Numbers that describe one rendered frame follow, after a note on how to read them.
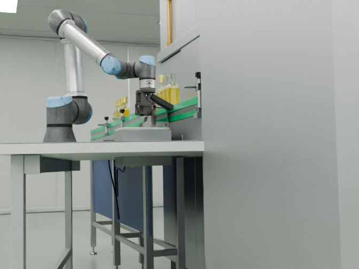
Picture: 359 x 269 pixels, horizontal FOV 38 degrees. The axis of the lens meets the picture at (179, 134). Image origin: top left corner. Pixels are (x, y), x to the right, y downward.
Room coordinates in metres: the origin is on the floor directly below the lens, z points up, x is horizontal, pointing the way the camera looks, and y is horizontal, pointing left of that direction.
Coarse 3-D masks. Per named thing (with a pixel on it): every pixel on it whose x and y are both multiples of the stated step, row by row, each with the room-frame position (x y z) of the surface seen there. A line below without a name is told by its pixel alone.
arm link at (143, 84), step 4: (140, 80) 2.34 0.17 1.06; (144, 80) 2.33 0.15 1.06; (148, 80) 2.33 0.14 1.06; (152, 80) 2.34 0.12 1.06; (140, 84) 2.34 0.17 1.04; (144, 84) 2.33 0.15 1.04; (148, 84) 2.33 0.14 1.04; (152, 84) 2.34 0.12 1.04; (140, 88) 2.35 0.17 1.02; (144, 88) 2.34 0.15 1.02; (148, 88) 2.33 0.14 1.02; (152, 88) 2.34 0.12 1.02
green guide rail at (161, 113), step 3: (159, 108) 2.66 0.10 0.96; (162, 108) 2.61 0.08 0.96; (159, 111) 2.66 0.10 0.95; (162, 111) 2.61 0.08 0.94; (165, 111) 2.57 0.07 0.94; (159, 114) 2.66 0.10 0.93; (162, 114) 2.62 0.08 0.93; (165, 114) 2.58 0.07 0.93; (159, 117) 2.67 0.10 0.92; (162, 117) 2.62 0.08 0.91; (165, 117) 2.57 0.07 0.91; (159, 120) 2.66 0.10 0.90; (162, 120) 2.61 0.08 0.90; (165, 120) 2.57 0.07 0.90
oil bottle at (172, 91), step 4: (168, 84) 2.65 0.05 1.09; (172, 84) 2.63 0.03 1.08; (176, 84) 2.64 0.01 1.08; (168, 88) 2.63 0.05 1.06; (172, 88) 2.63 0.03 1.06; (176, 88) 2.63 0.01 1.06; (168, 92) 2.63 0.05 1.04; (172, 92) 2.63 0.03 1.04; (176, 92) 2.63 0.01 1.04; (168, 96) 2.63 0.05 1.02; (172, 96) 2.63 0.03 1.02; (176, 96) 2.63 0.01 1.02; (168, 100) 2.64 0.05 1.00; (172, 100) 2.63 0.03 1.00; (176, 100) 2.63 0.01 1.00; (172, 104) 2.63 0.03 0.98
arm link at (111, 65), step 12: (60, 12) 2.37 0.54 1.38; (60, 24) 2.33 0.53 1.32; (72, 24) 2.34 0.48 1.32; (60, 36) 2.37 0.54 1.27; (72, 36) 2.32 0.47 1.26; (84, 36) 2.31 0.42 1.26; (84, 48) 2.30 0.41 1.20; (96, 48) 2.28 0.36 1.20; (96, 60) 2.28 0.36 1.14; (108, 60) 2.23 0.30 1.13; (120, 60) 2.28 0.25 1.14; (108, 72) 2.24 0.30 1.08; (120, 72) 2.28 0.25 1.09
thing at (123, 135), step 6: (120, 132) 2.29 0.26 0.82; (126, 132) 2.25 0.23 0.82; (132, 132) 2.26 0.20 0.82; (138, 132) 2.27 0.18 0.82; (144, 132) 2.28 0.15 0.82; (150, 132) 2.29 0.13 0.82; (156, 132) 2.30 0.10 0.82; (162, 132) 2.31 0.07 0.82; (168, 132) 2.32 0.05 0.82; (114, 138) 2.41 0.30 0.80; (120, 138) 2.29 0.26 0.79; (126, 138) 2.25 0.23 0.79; (132, 138) 2.26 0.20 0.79; (138, 138) 2.27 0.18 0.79; (144, 138) 2.28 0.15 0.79; (150, 138) 2.29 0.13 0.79; (156, 138) 2.30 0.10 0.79; (162, 138) 2.31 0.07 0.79; (168, 138) 2.32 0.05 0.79; (174, 138) 2.44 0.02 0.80; (180, 138) 2.36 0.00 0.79
